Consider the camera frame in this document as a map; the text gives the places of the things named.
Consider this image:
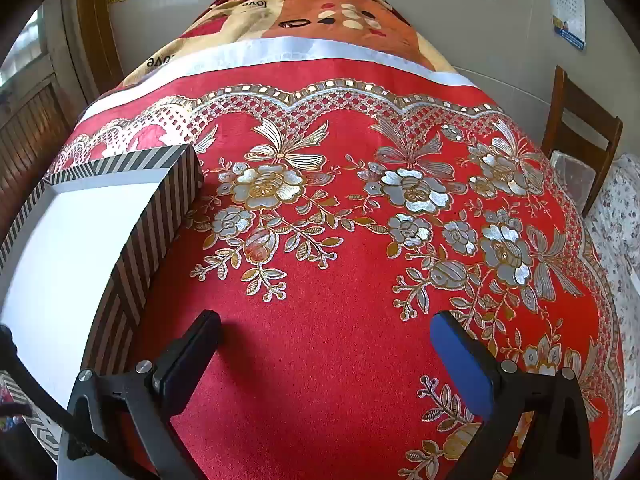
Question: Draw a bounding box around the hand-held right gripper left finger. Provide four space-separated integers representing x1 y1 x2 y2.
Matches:
66 310 222 480

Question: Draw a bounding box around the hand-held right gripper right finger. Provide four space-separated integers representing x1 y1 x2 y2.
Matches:
431 310 608 480

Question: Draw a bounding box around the striped jewelry box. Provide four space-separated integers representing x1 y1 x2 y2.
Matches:
0 144 206 480

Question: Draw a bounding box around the red floral tablecloth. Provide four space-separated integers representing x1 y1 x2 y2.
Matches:
44 35 627 480

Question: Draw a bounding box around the chevron patterned box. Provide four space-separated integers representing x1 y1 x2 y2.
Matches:
0 370 61 466

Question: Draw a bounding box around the white floral cloth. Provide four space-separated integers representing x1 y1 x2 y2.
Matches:
585 152 640 426

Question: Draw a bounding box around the grey seat cushion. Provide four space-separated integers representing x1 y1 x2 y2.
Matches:
550 152 596 206

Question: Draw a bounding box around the wooden chair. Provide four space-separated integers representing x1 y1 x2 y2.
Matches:
541 65 624 218

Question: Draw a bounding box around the wooden door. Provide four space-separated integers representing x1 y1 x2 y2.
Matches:
0 5 81 241

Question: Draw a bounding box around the printed blanket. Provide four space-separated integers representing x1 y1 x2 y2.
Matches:
120 0 471 86

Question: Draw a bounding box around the wooden door frame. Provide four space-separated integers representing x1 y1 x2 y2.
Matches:
60 0 126 96

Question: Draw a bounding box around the wall calendar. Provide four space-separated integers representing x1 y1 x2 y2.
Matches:
546 0 587 52

